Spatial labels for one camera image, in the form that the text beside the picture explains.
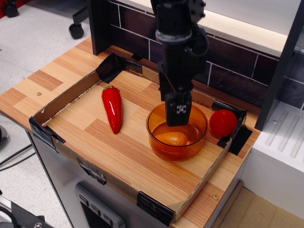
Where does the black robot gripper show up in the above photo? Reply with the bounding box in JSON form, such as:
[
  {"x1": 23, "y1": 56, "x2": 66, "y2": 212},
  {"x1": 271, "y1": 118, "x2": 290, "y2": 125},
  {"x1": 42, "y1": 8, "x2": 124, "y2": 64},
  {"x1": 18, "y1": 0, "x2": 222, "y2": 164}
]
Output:
[{"x1": 158, "y1": 25, "x2": 209, "y2": 126}]

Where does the orange toy carrot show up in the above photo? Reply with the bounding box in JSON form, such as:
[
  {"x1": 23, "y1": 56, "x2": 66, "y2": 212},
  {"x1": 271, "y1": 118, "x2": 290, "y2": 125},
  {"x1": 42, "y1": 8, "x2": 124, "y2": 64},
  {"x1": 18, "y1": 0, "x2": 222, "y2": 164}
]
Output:
[{"x1": 155, "y1": 132, "x2": 190, "y2": 146}]

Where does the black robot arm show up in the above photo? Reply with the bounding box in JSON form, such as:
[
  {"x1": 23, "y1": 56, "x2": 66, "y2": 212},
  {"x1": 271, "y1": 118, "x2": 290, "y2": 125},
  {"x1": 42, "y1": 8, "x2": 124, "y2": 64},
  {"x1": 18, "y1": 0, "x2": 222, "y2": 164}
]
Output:
[{"x1": 151, "y1": 0, "x2": 209, "y2": 126}]

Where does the transparent orange plastic pot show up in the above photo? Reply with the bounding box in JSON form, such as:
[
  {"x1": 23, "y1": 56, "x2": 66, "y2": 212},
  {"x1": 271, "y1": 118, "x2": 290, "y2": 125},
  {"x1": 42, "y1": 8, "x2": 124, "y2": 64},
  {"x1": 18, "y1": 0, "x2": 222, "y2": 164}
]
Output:
[{"x1": 146, "y1": 103, "x2": 209, "y2": 161}]

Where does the cardboard fence with black tape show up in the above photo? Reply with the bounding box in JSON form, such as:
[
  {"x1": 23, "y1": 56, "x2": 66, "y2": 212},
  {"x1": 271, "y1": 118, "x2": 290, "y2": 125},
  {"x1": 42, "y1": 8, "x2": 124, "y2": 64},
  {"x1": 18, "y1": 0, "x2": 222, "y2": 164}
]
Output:
[{"x1": 29, "y1": 53, "x2": 255, "y2": 228}]

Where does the red toy chili pepper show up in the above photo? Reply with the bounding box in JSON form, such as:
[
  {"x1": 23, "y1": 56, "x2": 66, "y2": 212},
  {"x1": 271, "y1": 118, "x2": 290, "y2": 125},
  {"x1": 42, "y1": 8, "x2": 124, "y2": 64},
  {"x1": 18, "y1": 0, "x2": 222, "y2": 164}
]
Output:
[{"x1": 101, "y1": 85, "x2": 123, "y2": 134}]

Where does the red toy tomato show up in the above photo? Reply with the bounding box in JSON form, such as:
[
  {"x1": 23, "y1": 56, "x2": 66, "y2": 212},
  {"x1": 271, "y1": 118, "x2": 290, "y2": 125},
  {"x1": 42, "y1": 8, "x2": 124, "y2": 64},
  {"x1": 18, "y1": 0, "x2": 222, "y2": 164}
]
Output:
[{"x1": 209, "y1": 109, "x2": 238, "y2": 137}]

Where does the dark left side panel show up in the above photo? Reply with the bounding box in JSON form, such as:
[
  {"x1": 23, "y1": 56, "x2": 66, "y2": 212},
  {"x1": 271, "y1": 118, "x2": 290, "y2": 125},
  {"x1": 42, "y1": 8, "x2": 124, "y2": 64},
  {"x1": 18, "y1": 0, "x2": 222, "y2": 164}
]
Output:
[{"x1": 87, "y1": 0, "x2": 112, "y2": 55}]

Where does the black office chair base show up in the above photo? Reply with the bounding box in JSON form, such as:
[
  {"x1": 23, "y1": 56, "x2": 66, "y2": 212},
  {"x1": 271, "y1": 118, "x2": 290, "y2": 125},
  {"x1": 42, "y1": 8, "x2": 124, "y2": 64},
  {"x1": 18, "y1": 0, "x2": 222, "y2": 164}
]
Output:
[{"x1": 0, "y1": 0, "x2": 88, "y2": 39}]

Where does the white toy sink unit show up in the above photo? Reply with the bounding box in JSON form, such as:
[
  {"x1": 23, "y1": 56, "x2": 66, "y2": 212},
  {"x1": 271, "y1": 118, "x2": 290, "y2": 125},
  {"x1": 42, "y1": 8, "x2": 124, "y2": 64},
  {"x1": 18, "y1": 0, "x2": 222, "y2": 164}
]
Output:
[{"x1": 242, "y1": 45, "x2": 304, "y2": 213}]

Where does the grey oven control panel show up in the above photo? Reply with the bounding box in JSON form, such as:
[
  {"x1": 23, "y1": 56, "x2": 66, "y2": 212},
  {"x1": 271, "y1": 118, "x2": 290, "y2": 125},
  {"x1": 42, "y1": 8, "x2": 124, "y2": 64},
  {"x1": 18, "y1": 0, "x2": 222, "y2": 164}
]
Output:
[{"x1": 75, "y1": 183, "x2": 126, "y2": 228}]

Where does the dark grey vertical post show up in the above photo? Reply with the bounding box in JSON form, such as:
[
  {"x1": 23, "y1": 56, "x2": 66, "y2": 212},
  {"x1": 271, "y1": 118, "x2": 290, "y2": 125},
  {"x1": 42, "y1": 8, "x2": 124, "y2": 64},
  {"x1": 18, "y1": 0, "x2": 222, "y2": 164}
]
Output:
[{"x1": 255, "y1": 0, "x2": 304, "y2": 131}]

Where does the black floor cable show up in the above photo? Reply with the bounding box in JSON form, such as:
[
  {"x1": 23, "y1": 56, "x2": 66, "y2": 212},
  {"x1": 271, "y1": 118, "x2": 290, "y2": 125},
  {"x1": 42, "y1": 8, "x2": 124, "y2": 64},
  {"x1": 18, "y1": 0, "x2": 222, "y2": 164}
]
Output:
[{"x1": 0, "y1": 143, "x2": 37, "y2": 171}]

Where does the black metal bracket with screw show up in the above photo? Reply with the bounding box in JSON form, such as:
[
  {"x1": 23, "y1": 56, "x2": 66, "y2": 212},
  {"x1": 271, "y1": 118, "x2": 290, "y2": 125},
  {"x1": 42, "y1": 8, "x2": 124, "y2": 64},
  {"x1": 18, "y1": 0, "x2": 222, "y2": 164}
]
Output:
[{"x1": 0, "y1": 191, "x2": 53, "y2": 228}]

